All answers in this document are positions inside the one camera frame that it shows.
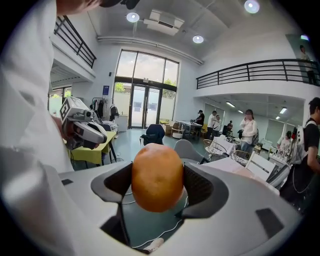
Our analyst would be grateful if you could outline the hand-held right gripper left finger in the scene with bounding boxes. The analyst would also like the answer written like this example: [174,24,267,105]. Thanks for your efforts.
[90,161,134,204]

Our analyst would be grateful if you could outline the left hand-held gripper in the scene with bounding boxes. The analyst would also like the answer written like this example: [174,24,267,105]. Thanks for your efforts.
[59,96,108,151]

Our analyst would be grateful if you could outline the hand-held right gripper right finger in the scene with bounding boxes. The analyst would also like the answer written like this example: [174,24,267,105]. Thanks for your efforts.
[174,162,230,219]

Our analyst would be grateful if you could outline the round orange fruit food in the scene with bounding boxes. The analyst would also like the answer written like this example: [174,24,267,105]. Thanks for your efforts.
[131,142,185,214]

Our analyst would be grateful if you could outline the yellow-covered table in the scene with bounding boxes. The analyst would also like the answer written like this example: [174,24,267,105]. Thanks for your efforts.
[65,130,118,169]

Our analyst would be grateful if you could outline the white cabinet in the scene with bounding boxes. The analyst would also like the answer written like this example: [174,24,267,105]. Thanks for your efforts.
[113,113,129,133]

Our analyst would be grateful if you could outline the clothes rack with garments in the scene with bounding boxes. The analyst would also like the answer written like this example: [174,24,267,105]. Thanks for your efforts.
[90,97,120,124]

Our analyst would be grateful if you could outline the grey shell chair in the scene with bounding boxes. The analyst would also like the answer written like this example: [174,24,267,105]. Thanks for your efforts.
[173,139,209,165]

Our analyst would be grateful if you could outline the black chair with dark jacket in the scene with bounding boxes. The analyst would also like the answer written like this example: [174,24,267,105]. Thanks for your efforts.
[139,123,166,146]

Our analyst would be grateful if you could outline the round wooden side table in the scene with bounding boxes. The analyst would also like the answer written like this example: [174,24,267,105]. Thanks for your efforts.
[170,122,186,140]

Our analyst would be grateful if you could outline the long white table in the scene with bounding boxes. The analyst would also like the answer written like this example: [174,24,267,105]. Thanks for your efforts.
[175,120,204,138]

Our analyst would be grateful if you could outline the person's shoe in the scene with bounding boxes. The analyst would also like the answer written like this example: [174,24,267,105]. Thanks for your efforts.
[143,237,165,253]

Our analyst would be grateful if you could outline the glass entrance doors and windows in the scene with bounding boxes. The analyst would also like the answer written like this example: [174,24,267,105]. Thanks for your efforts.
[112,48,181,130]

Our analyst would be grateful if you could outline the person's white shirt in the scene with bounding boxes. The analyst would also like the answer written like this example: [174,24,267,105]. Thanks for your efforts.
[0,0,76,256]

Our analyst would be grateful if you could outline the black balcony railing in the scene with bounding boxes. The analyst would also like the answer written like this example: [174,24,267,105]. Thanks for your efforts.
[53,15,98,69]
[195,58,320,91]

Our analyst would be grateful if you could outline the white ceiling pipe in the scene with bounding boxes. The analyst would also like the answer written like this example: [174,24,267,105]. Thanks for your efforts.
[96,34,204,66]

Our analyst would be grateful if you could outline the white backpack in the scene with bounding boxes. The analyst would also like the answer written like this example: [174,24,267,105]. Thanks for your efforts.
[289,119,318,166]

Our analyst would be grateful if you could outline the white ceiling air conditioner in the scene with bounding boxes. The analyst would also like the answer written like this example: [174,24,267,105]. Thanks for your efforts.
[143,9,186,36]

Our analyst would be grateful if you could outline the person's head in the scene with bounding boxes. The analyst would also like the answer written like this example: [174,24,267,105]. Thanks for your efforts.
[55,0,103,17]

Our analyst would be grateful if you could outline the wire basket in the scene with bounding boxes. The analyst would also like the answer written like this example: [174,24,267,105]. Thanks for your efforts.
[229,149,252,166]
[202,138,228,156]

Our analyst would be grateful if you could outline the white cable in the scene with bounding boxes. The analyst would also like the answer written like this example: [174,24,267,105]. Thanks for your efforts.
[131,219,185,249]

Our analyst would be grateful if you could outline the black head-worn camera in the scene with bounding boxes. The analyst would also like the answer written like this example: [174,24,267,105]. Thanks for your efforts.
[99,0,141,10]

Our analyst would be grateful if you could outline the wall poster of a person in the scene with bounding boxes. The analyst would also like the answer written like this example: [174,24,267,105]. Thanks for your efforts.
[285,33,320,86]

